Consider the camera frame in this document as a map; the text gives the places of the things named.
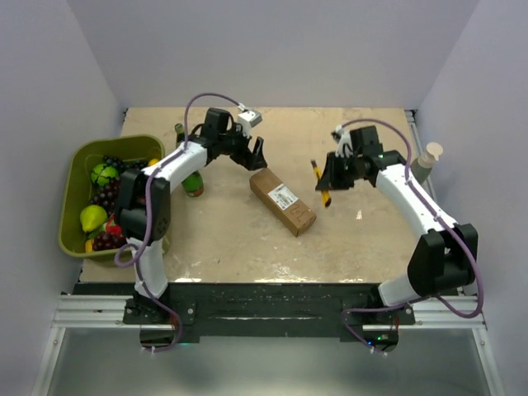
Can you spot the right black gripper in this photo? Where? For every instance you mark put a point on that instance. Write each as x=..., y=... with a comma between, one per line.
x=332, y=179

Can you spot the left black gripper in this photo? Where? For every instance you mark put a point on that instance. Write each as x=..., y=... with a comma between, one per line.
x=252, y=161

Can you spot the brown cardboard express box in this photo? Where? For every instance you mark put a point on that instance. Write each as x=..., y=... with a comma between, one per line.
x=284, y=204

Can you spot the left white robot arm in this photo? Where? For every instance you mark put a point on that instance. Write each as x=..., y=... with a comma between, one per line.
x=143, y=206

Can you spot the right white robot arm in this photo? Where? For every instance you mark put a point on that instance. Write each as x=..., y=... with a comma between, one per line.
x=445, y=254

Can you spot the green glass bottle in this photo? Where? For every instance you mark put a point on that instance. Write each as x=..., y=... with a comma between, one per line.
x=193, y=185
x=180, y=132

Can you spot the beige cup bottle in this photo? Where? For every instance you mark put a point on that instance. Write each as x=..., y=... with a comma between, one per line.
x=423, y=164

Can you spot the dark black grape bunch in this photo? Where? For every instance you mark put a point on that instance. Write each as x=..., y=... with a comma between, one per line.
x=122, y=166

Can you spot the red purple grape bunch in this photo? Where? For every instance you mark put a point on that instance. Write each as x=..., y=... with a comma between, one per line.
x=106, y=195

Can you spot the red dragon fruit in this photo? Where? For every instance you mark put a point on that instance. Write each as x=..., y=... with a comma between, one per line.
x=111, y=227

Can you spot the lower dark red grapes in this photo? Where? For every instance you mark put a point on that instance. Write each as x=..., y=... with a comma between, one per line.
x=107, y=241

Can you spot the yellow green pear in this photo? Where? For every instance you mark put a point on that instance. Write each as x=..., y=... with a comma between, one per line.
x=92, y=217

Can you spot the olive green plastic bin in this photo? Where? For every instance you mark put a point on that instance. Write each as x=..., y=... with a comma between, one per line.
x=79, y=188

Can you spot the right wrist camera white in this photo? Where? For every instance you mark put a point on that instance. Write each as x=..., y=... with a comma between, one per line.
x=343, y=139

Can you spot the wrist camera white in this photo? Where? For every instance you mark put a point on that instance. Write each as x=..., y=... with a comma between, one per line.
x=343, y=139
x=248, y=119

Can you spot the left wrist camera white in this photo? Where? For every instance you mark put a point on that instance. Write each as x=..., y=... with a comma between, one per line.
x=248, y=119

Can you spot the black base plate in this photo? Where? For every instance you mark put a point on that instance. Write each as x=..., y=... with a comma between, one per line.
x=188, y=312

